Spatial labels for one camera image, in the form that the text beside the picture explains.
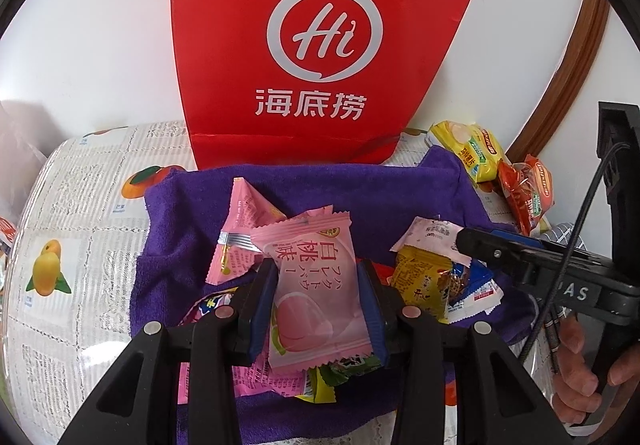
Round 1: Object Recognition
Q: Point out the green triangular snack packet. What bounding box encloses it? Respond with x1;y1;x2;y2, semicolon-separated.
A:
319;355;385;388

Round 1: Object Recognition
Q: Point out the orange chip bag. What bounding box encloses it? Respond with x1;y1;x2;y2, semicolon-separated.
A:
496;154;557;237

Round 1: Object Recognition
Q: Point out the black cable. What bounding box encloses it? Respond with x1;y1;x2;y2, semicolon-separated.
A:
519;142;618;363

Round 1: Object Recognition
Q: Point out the white red label snack packet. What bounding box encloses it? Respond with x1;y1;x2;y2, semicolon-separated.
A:
447;285;506;326

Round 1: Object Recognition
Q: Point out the pink triangular snack packet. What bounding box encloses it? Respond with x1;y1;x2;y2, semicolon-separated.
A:
205;178;289;287

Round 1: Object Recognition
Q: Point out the cartoon print snack packet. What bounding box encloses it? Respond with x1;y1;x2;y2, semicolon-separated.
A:
192;292;238;323

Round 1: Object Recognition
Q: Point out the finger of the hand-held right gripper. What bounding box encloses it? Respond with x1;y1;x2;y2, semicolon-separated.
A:
456;226;591;286
487;227;588;256

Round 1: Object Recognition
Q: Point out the magenta snack bag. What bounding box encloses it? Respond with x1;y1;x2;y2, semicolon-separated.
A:
175;292;313;400

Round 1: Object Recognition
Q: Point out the brown wooden door frame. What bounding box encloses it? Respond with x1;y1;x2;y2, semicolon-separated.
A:
505;0;612;167

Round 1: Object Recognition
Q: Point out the red paper bag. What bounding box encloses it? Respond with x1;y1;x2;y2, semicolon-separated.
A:
170;0;487;171

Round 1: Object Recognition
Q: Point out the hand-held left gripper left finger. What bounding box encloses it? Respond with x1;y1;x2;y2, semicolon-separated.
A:
70;257;281;445

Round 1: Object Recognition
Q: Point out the purple towel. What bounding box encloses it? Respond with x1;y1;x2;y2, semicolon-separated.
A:
131;145;538;445

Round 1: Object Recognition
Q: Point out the person's right hand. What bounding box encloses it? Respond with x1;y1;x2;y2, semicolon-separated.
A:
551;312;640;428

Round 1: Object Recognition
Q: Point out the blue snack packet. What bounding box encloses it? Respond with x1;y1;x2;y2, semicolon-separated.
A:
447;257;496;298

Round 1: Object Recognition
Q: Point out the red orange snack packet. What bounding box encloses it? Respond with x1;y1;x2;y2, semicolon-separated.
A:
375;264;402;287

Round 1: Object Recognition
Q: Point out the small white pink snack packet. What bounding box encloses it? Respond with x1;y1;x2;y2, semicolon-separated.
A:
392;216;469;257

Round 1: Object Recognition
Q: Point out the fruit print tablecloth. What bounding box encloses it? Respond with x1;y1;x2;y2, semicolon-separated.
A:
0;120;566;445

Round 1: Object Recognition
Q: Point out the yellow triangular snack packet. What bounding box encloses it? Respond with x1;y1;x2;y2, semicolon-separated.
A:
389;247;454;324

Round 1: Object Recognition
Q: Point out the yellow chip bag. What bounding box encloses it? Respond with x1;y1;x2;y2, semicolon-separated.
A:
427;120;507;184

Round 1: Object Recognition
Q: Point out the light pink peach snack packet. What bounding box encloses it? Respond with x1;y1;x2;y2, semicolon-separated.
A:
250;206;374;372

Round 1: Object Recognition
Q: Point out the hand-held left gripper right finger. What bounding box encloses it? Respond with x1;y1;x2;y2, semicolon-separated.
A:
356;259;573;445

